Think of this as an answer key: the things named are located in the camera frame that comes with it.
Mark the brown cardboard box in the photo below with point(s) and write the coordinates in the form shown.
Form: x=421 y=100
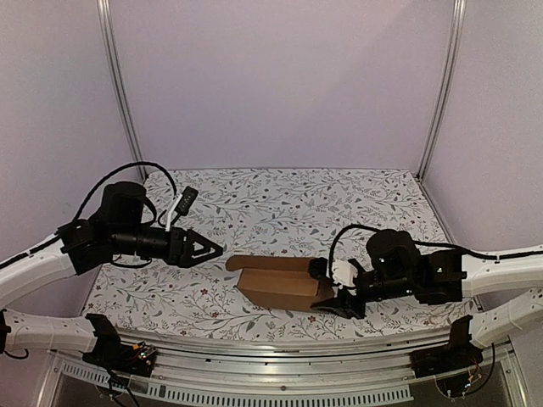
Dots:
x=279 y=282

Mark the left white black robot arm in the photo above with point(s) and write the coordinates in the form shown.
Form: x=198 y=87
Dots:
x=84 y=245

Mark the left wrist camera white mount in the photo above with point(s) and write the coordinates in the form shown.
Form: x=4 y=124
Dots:
x=178 y=208

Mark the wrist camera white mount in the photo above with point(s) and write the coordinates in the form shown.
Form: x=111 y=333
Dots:
x=339 y=274
x=178 y=208

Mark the aluminium front rail frame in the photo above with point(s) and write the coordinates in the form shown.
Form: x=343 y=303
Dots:
x=373 y=371

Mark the floral patterned table mat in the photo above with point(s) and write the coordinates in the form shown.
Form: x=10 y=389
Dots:
x=294 y=213

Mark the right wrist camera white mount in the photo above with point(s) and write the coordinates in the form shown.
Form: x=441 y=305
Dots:
x=339 y=274

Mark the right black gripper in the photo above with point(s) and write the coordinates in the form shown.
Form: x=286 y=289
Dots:
x=354 y=294

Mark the aluminium corner post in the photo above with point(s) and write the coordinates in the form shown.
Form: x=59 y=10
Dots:
x=111 y=53
x=446 y=81

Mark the right aluminium corner post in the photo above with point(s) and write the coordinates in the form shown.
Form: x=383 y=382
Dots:
x=446 y=81

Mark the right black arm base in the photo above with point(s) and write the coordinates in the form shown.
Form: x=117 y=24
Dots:
x=457 y=353

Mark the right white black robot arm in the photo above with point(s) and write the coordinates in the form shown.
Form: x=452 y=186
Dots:
x=449 y=274

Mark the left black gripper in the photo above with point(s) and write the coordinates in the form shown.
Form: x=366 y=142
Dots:
x=181 y=252

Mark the left aluminium corner post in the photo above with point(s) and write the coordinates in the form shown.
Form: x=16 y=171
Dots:
x=111 y=53

